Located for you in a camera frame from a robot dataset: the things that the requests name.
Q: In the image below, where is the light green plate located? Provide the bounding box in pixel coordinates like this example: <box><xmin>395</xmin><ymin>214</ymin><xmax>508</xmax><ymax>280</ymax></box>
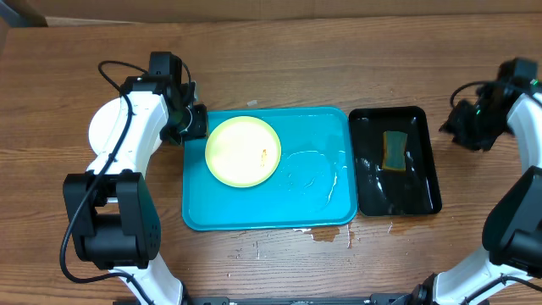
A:
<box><xmin>205</xmin><ymin>116</ymin><xmax>282</xmax><ymax>188</ymax></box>

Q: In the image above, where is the teal plastic tray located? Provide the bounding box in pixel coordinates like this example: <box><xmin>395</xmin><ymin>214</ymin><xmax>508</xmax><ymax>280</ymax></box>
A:
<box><xmin>181</xmin><ymin>107</ymin><xmax>357</xmax><ymax>230</ymax></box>

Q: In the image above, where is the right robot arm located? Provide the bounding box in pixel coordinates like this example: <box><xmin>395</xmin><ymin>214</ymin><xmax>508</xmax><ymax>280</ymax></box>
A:
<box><xmin>396</xmin><ymin>58</ymin><xmax>541</xmax><ymax>305</ymax></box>

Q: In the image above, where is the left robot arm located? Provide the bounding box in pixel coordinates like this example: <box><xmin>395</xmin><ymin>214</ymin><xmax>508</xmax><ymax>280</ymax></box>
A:
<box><xmin>59</xmin><ymin>52</ymin><xmax>208</xmax><ymax>304</ymax></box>

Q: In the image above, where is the white plate front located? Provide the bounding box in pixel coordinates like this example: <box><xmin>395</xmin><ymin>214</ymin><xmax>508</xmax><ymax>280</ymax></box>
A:
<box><xmin>88</xmin><ymin>93</ymin><xmax>168</xmax><ymax>159</ymax></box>

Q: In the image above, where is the black rectangular water tray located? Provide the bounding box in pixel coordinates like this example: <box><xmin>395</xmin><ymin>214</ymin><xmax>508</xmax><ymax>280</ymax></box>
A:
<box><xmin>348</xmin><ymin>106</ymin><xmax>442</xmax><ymax>217</ymax></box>

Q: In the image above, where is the green and yellow sponge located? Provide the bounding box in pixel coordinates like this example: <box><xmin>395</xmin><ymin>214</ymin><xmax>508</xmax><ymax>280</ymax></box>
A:
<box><xmin>382</xmin><ymin>130</ymin><xmax>407</xmax><ymax>172</ymax></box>

